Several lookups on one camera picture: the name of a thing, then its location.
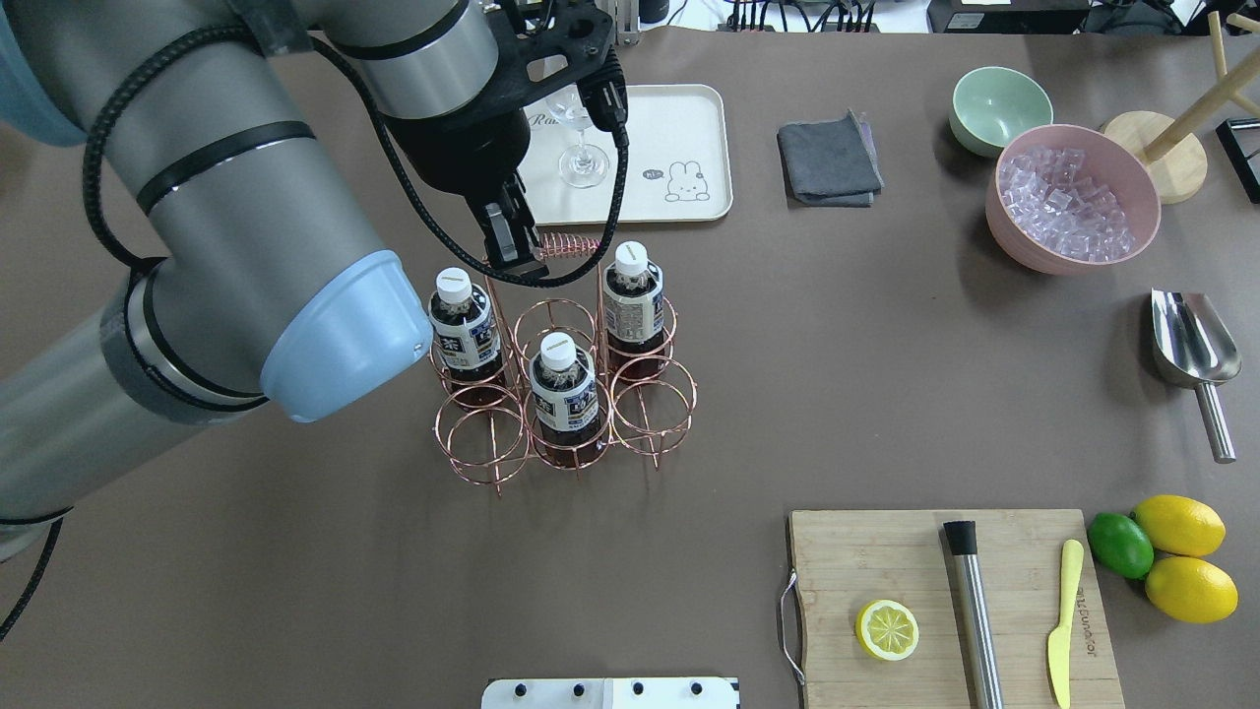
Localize yellow plastic knife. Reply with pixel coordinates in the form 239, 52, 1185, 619
1045, 539, 1084, 708

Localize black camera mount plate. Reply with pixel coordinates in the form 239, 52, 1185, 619
444, 1, 629, 150

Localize tea bottle near tray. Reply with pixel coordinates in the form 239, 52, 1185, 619
428, 268, 507, 411

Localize half lemon slice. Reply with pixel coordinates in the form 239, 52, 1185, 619
854, 599, 919, 662

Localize tea bottle middle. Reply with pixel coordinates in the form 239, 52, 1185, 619
530, 331, 604, 470

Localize clear wine glass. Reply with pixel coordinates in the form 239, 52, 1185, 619
544, 84, 610, 189

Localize pink bowl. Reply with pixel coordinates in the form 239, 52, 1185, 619
985, 123, 1162, 277

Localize yellow lemon upper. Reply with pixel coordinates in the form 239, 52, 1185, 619
1130, 494, 1226, 557

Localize green bowl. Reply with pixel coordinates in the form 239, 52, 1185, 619
949, 65, 1055, 157

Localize steel muddler black tip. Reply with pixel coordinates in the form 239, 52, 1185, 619
942, 520, 1005, 708

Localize steel ice scoop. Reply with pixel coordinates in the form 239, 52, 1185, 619
1149, 288, 1242, 463

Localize yellow lemon lower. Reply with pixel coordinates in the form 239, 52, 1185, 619
1144, 557, 1240, 625

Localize grey folded cloth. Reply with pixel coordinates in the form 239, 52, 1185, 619
776, 111, 885, 208

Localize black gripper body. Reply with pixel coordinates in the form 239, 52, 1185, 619
383, 108, 530, 208

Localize clear ice cubes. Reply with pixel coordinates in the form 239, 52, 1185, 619
995, 145, 1137, 262

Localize green lime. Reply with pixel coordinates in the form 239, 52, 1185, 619
1086, 513, 1154, 581

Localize grey metal bracket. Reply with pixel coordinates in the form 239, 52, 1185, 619
610, 0, 643, 47

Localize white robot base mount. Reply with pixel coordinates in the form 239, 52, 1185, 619
480, 678, 741, 708

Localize yellow lemon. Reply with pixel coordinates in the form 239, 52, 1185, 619
1144, 557, 1240, 625
1130, 494, 1226, 557

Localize black frame object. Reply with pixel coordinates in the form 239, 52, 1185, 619
1215, 118, 1259, 205

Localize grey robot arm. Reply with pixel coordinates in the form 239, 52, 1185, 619
3, 1, 536, 559

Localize bamboo cutting board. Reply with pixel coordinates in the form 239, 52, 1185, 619
788, 510, 1086, 708

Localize copper wire bottle basket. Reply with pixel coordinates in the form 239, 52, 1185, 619
428, 246, 698, 492

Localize wooden stand with pegs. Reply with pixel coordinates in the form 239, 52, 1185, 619
1100, 13, 1259, 205

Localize tea bottle far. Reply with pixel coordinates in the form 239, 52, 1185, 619
602, 239, 665, 382

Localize cream rabbit tray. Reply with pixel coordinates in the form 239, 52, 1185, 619
519, 84, 733, 227

